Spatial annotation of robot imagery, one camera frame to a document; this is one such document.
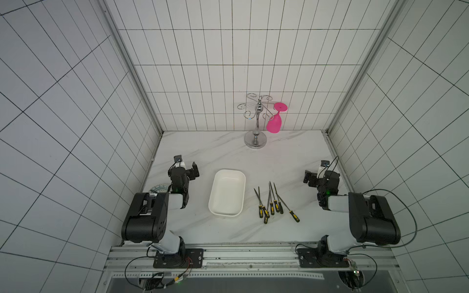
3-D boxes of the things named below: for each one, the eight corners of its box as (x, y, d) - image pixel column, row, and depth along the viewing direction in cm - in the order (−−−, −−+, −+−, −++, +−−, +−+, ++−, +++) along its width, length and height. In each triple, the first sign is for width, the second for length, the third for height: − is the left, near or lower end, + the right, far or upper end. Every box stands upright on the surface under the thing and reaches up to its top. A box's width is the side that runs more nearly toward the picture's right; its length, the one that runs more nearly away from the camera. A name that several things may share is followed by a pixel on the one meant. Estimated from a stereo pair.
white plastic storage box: (209, 219, 86) (207, 214, 80) (213, 175, 102) (212, 168, 96) (246, 219, 86) (247, 214, 80) (244, 175, 102) (245, 168, 96)
